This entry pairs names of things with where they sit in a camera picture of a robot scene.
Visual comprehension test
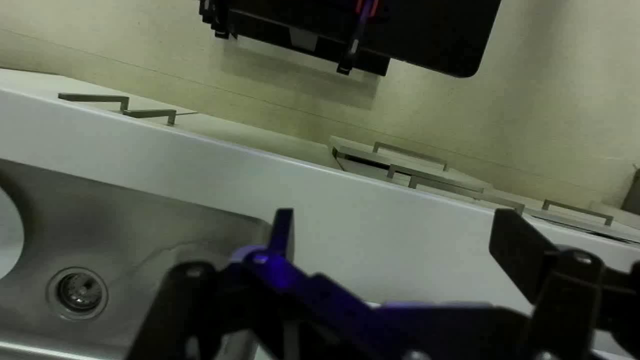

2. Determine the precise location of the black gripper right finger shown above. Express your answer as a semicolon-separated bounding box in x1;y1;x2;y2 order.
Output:
488;205;640;360

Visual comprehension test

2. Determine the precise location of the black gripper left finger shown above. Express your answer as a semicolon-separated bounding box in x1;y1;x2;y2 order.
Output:
128;205;376;360

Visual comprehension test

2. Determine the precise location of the white round plate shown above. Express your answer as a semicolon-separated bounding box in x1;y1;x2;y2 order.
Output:
0;185;28;281

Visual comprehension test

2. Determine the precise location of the stainless steel sink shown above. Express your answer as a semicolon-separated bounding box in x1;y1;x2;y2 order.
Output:
0;158;282;360

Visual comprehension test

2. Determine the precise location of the metal drawer handle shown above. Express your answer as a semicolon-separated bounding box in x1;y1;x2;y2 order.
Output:
371;140;451;174
540;195;617;227

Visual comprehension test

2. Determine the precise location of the metal cabinet door handle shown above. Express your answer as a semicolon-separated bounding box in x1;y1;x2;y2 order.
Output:
57;89;133;112
121;105;180;127

